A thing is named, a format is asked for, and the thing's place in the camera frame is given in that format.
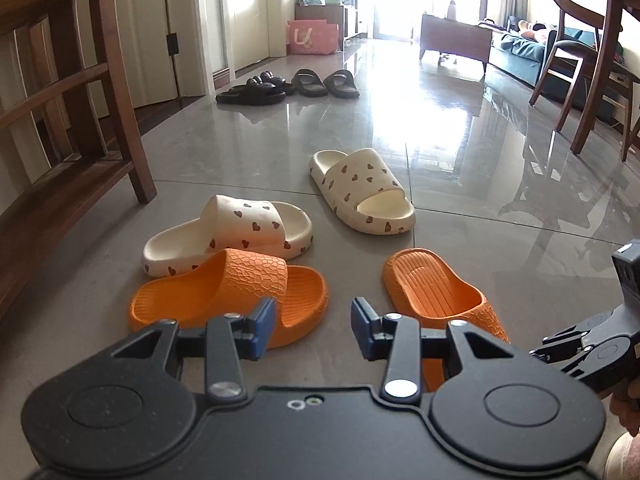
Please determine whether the television cabinet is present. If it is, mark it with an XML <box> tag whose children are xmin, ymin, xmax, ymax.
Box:
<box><xmin>294</xmin><ymin>2</ymin><xmax>374</xmax><ymax>42</ymax></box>

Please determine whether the white door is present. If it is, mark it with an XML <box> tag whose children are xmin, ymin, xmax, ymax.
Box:
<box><xmin>114</xmin><ymin>0</ymin><xmax>207</xmax><ymax>111</ymax></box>

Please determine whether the wooden shoe rack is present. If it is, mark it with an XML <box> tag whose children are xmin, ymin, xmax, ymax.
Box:
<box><xmin>0</xmin><ymin>0</ymin><xmax>157</xmax><ymax>322</ymax></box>

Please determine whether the person's right hand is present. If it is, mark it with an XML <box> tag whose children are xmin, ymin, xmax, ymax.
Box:
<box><xmin>604</xmin><ymin>385</ymin><xmax>640</xmax><ymax>480</ymax></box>

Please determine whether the wooden dining table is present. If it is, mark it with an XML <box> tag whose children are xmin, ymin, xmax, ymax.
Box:
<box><xmin>570</xmin><ymin>0</ymin><xmax>640</xmax><ymax>162</ymax></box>

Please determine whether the wooden coffee table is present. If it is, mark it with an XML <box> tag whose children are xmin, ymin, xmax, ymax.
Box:
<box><xmin>418</xmin><ymin>13</ymin><xmax>494</xmax><ymax>74</ymax></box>

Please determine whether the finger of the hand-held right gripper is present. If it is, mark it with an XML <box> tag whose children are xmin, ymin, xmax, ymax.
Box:
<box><xmin>529</xmin><ymin>341</ymin><xmax>587</xmax><ymax>375</ymax></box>
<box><xmin>542</xmin><ymin>309</ymin><xmax>630</xmax><ymax>346</ymax></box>

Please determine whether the teal sofa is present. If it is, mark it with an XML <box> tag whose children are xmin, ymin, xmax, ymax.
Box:
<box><xmin>487</xmin><ymin>27</ymin><xmax>627</xmax><ymax>112</ymax></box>

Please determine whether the pink shopping bag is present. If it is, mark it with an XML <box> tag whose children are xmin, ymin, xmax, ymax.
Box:
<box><xmin>286</xmin><ymin>19</ymin><xmax>340</xmax><ymax>56</ymax></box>

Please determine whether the cream heart-print slipper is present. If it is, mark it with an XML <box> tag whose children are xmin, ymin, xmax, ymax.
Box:
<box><xmin>142</xmin><ymin>194</ymin><xmax>314</xmax><ymax>279</ymax></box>
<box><xmin>308</xmin><ymin>148</ymin><xmax>417</xmax><ymax>236</ymax></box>

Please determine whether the orange textured slipper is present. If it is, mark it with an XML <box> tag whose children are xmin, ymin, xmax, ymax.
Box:
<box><xmin>382</xmin><ymin>248</ymin><xmax>511</xmax><ymax>393</ymax></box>
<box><xmin>127</xmin><ymin>248</ymin><xmax>330</xmax><ymax>350</ymax></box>

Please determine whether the wooden dining chair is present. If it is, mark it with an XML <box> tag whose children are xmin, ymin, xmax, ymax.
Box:
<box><xmin>529</xmin><ymin>0</ymin><xmax>626</xmax><ymax>132</ymax></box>

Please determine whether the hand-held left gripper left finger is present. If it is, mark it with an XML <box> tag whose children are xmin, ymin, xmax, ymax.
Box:
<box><xmin>113</xmin><ymin>297</ymin><xmax>278</xmax><ymax>402</ymax></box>

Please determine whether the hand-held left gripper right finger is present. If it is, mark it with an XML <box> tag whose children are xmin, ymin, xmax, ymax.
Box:
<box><xmin>350</xmin><ymin>296</ymin><xmax>532</xmax><ymax>402</ymax></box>

